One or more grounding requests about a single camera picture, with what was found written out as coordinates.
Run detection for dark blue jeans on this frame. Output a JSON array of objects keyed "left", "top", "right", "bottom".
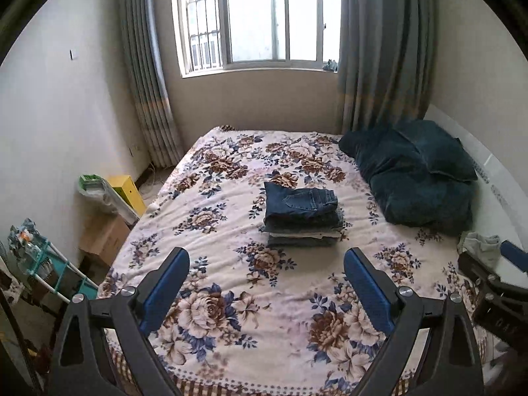
[{"left": 264, "top": 182, "right": 339, "bottom": 225}]

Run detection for grey-green folded cloth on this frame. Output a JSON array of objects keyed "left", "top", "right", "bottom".
[{"left": 457, "top": 232, "right": 501, "bottom": 269}]

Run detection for white headboard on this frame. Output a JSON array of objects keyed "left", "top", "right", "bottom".
[{"left": 425, "top": 105, "right": 527, "bottom": 288}]

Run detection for dark teal quilt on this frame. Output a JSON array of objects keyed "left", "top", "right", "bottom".
[{"left": 338, "top": 125, "right": 478, "bottom": 236}]

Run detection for dark teal pillow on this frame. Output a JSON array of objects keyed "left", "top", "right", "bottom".
[{"left": 396, "top": 120, "right": 478, "bottom": 182}]

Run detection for teal shelf rack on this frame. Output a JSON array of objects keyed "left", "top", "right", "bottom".
[{"left": 3, "top": 218, "right": 98, "bottom": 303}]

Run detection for cardboard box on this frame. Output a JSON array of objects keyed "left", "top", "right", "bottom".
[{"left": 79, "top": 214, "right": 130, "bottom": 266}]

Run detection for folded blue jeans top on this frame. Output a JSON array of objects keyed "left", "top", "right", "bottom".
[{"left": 264, "top": 211, "right": 344, "bottom": 232}]

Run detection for white bag with green box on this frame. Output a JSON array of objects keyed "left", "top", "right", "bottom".
[{"left": 77, "top": 174, "right": 140, "bottom": 226}]

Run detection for folded white garment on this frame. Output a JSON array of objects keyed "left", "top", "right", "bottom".
[{"left": 265, "top": 230, "right": 341, "bottom": 240}]

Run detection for yellow box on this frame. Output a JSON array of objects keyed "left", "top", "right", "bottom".
[{"left": 107, "top": 175, "right": 146, "bottom": 216}]

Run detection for floral bed blanket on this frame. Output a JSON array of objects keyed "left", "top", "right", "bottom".
[{"left": 98, "top": 128, "right": 477, "bottom": 395}]

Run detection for folded dark jeans bottom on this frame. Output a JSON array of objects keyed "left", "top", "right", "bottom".
[{"left": 268, "top": 236, "right": 338, "bottom": 248}]

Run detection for right striped curtain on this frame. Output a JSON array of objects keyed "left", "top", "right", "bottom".
[{"left": 337, "top": 0, "right": 438, "bottom": 133}]

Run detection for striped curtain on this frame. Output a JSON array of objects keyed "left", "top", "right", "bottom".
[
  {"left": 119, "top": 0, "right": 183, "bottom": 168},
  {"left": 337, "top": 0, "right": 438, "bottom": 133}
]

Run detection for left striped curtain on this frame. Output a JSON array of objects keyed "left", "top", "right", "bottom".
[{"left": 119, "top": 0, "right": 183, "bottom": 168}]

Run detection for window with white frame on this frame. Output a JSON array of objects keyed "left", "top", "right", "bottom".
[{"left": 173, "top": 0, "right": 341, "bottom": 77}]

